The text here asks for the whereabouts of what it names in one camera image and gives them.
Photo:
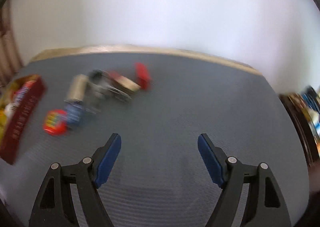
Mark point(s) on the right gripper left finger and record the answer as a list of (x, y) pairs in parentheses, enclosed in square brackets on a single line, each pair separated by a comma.
[(54, 204)]

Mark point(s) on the red wedge block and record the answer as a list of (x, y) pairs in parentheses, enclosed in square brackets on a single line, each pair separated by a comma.
[(143, 76)]

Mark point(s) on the small blue patterned tin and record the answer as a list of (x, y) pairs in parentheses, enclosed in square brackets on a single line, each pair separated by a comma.
[(74, 112)]

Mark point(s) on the cluttered side shelf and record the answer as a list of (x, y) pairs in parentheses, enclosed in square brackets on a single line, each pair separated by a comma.
[(303, 109)]

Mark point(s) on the red and gold toffee tin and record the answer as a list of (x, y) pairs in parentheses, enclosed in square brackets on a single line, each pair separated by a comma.
[(18, 101)]

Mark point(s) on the silver rectangular metal case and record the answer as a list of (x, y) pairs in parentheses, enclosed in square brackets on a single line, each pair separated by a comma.
[(77, 89)]

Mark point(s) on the large steel clamp clip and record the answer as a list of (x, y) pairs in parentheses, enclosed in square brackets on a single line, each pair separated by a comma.
[(99, 88)]

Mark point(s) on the gold and maroon lipstick box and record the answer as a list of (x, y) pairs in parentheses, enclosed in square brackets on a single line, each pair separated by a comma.
[(123, 83)]

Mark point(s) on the grey honeycomb table mat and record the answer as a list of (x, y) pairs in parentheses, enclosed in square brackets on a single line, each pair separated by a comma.
[(159, 178)]

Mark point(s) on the floral beige curtain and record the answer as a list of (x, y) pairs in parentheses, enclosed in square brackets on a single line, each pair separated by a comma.
[(11, 61)]

